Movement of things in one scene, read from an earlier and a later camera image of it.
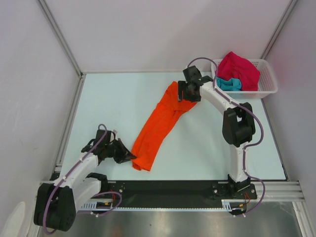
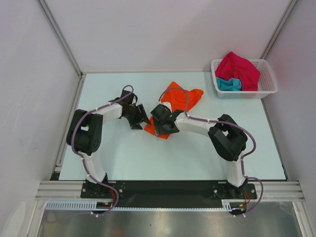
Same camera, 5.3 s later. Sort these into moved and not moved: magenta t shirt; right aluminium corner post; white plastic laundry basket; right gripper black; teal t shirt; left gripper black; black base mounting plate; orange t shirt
Moved: orange t shirt; left gripper black; right gripper black
Not moved: black base mounting plate; teal t shirt; white plastic laundry basket; right aluminium corner post; magenta t shirt
